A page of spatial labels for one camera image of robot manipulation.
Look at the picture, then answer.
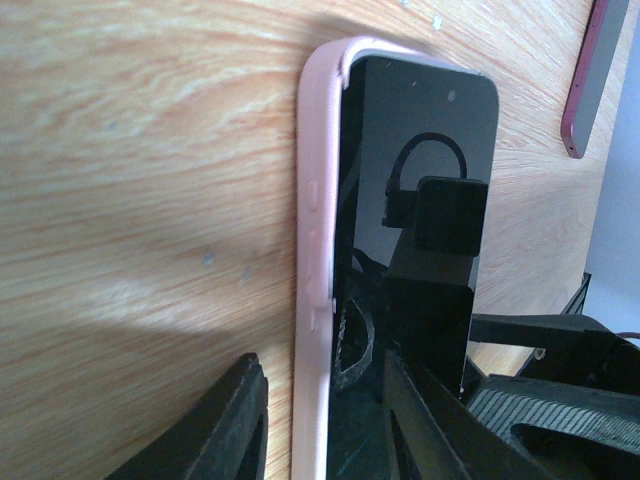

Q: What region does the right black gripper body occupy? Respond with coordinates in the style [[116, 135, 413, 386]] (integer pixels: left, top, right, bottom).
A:
[[463, 274, 639, 479]]

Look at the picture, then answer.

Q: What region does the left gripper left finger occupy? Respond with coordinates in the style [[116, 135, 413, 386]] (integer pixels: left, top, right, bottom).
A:
[[108, 353, 268, 479]]

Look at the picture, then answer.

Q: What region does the black smartphone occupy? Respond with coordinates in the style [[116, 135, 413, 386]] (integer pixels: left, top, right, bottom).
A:
[[327, 55, 499, 479]]

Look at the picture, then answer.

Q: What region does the dark red smartphone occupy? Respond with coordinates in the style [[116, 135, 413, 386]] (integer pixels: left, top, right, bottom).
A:
[[560, 0, 629, 159]]

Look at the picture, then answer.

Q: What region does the pink phone case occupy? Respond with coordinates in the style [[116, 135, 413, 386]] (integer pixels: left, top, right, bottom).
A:
[[291, 36, 435, 479]]

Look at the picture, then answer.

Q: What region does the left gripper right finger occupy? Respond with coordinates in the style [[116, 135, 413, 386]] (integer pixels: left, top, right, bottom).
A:
[[383, 350, 553, 479]]

